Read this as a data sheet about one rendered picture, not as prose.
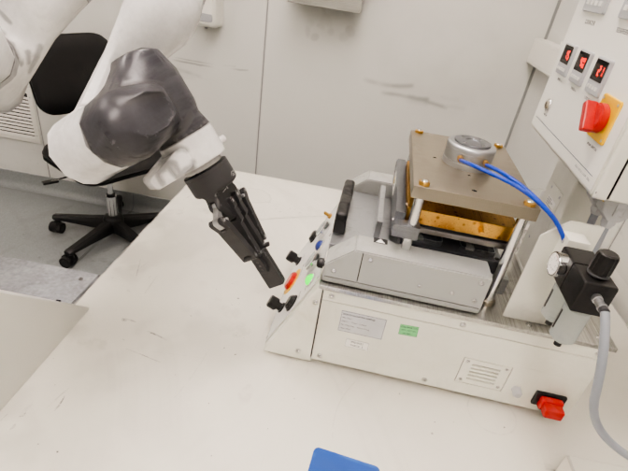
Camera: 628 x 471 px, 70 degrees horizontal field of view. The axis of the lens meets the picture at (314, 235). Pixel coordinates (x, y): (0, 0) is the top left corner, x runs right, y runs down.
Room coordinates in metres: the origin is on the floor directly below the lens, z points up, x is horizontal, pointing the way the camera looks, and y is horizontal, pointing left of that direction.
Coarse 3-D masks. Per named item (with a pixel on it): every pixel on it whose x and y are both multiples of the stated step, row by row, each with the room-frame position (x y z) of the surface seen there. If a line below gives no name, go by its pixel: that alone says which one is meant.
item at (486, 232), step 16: (432, 208) 0.63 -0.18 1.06; (448, 208) 0.64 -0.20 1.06; (464, 208) 0.65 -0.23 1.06; (432, 224) 0.62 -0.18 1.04; (448, 224) 0.62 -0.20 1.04; (464, 224) 0.62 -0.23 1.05; (480, 224) 0.62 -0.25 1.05; (496, 224) 0.62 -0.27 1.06; (512, 224) 0.62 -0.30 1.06; (464, 240) 0.62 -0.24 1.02; (480, 240) 0.62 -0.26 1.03; (496, 240) 0.62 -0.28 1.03
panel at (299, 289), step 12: (312, 240) 0.85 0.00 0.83; (324, 240) 0.74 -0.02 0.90; (300, 252) 0.89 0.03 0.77; (312, 252) 0.77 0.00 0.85; (324, 252) 0.68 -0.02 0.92; (300, 264) 0.79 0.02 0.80; (300, 276) 0.72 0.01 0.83; (300, 288) 0.65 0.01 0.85; (300, 300) 0.59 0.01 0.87; (276, 312) 0.68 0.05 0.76; (288, 312) 0.60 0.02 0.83; (276, 324) 0.62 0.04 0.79
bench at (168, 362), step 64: (256, 192) 1.20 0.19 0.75; (320, 192) 1.27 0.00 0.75; (128, 256) 0.79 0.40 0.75; (192, 256) 0.83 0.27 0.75; (128, 320) 0.60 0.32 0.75; (192, 320) 0.63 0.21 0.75; (256, 320) 0.66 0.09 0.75; (64, 384) 0.45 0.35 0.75; (128, 384) 0.47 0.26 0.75; (192, 384) 0.48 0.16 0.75; (256, 384) 0.51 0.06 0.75; (320, 384) 0.53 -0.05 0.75; (384, 384) 0.55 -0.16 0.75; (0, 448) 0.34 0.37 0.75; (64, 448) 0.35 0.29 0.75; (128, 448) 0.36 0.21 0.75; (192, 448) 0.38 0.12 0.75; (256, 448) 0.39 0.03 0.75; (384, 448) 0.43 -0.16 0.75; (448, 448) 0.44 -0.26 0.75; (512, 448) 0.46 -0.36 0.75; (576, 448) 0.48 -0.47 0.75
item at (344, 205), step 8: (344, 184) 0.79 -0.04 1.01; (352, 184) 0.79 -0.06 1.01; (344, 192) 0.75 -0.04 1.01; (352, 192) 0.76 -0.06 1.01; (344, 200) 0.71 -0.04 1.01; (344, 208) 0.68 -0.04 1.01; (336, 216) 0.67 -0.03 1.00; (344, 216) 0.66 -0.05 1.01; (336, 224) 0.66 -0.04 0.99; (344, 224) 0.66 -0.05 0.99; (336, 232) 0.66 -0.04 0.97
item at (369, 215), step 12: (384, 192) 0.78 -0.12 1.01; (360, 204) 0.79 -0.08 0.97; (372, 204) 0.80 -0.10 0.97; (384, 204) 0.81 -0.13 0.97; (348, 216) 0.73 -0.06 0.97; (360, 216) 0.74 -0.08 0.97; (372, 216) 0.75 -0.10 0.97; (384, 216) 0.76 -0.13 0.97; (348, 228) 0.69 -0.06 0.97; (360, 228) 0.69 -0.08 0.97; (372, 228) 0.70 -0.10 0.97; (384, 228) 0.71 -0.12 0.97; (336, 240) 0.64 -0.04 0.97; (396, 240) 0.67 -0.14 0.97; (504, 276) 0.61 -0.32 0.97; (504, 288) 0.60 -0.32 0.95
